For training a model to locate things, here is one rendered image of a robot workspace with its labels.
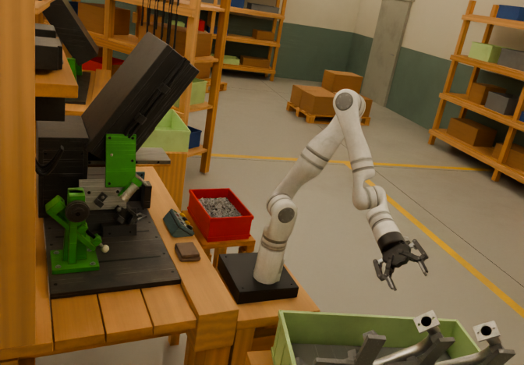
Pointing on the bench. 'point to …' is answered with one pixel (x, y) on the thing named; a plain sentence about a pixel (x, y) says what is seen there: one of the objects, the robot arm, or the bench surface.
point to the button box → (177, 225)
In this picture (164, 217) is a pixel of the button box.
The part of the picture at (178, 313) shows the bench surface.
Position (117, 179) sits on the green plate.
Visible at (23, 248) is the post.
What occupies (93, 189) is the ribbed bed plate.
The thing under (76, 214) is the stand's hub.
